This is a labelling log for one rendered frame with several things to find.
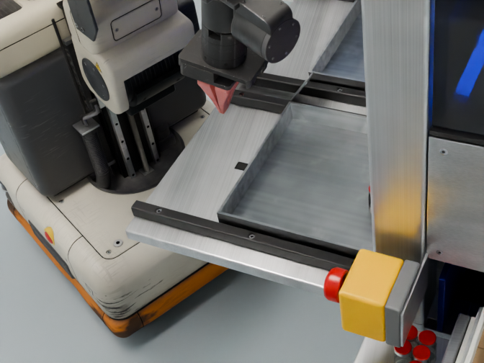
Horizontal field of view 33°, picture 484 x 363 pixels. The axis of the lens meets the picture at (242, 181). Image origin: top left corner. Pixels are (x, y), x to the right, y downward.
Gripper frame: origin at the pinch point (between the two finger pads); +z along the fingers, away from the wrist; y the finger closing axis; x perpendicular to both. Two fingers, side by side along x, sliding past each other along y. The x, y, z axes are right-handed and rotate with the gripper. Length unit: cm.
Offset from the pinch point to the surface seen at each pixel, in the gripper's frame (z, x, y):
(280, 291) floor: 109, 45, -4
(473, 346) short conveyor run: 2.2, -19.4, 40.3
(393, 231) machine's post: -3.3, -12.7, 27.8
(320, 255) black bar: 13.5, -7.5, 18.6
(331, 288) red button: 1.6, -19.8, 23.6
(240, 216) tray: 18.0, -3.0, 4.5
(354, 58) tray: 17.5, 37.5, 7.4
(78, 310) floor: 119, 20, -53
